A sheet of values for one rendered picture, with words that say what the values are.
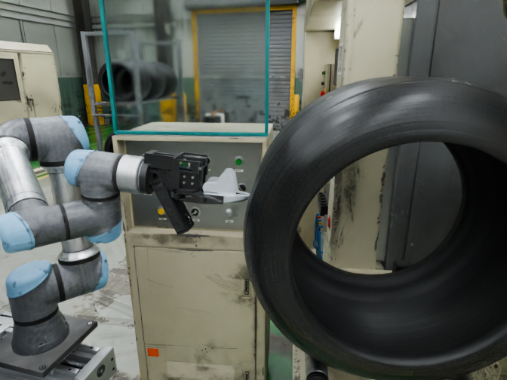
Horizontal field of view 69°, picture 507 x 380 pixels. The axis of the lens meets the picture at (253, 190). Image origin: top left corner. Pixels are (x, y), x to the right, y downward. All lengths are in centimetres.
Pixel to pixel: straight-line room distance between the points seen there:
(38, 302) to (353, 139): 96
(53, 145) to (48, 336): 54
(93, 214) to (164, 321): 91
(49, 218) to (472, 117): 73
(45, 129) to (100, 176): 39
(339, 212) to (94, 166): 62
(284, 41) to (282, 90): 121
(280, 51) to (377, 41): 920
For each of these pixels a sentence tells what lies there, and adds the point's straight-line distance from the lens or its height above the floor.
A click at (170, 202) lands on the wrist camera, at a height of 124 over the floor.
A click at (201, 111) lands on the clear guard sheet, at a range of 130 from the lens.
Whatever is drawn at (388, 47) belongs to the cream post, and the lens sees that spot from 97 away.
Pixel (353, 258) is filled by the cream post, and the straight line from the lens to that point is 108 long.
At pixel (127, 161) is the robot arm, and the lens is 74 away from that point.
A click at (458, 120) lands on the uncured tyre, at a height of 141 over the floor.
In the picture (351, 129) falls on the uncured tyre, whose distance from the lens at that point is 57.
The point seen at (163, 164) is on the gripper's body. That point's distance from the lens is 72.
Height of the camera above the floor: 147
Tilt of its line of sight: 18 degrees down
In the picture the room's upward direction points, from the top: straight up
